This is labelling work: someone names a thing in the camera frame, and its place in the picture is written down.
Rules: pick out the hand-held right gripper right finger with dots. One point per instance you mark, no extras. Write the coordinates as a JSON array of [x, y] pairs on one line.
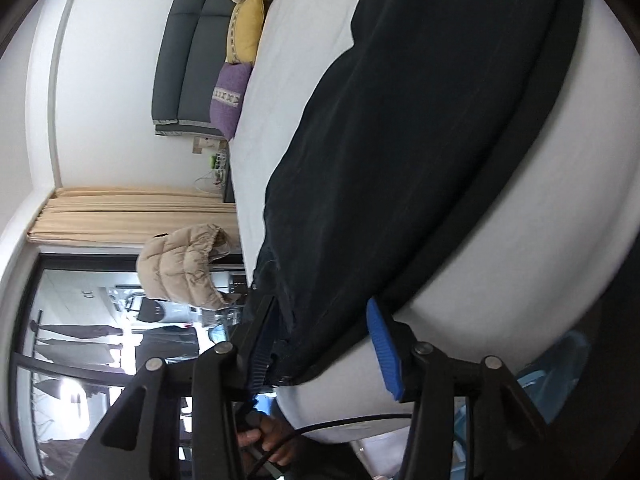
[[384, 355]]

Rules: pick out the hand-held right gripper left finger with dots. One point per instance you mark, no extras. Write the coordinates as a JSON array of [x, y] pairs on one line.
[[260, 345]]

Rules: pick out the dark navy pants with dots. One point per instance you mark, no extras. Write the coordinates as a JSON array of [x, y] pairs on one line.
[[415, 150]]

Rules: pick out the person's left hand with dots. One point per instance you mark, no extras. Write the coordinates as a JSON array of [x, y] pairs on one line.
[[270, 432]]

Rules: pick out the beige puffer jacket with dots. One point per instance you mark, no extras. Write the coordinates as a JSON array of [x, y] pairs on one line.
[[182, 265]]

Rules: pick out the light blue plastic stool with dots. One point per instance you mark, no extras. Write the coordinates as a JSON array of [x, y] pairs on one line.
[[555, 380]]

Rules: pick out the white bed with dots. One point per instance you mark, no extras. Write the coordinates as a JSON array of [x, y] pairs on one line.
[[530, 260]]

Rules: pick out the hanging dark clothes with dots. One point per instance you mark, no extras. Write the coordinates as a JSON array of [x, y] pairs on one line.
[[80, 342]]

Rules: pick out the beige curtain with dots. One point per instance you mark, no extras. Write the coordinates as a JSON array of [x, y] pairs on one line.
[[130, 215]]

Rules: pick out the glass balcony door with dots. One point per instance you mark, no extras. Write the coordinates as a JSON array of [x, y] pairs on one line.
[[75, 360]]

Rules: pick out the purple pillow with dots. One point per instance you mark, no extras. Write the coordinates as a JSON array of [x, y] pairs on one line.
[[229, 97]]

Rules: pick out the grey padded headboard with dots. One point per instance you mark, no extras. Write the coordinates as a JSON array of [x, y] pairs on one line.
[[187, 55]]

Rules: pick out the yellow pillow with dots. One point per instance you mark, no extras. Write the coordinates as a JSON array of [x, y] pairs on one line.
[[246, 27]]

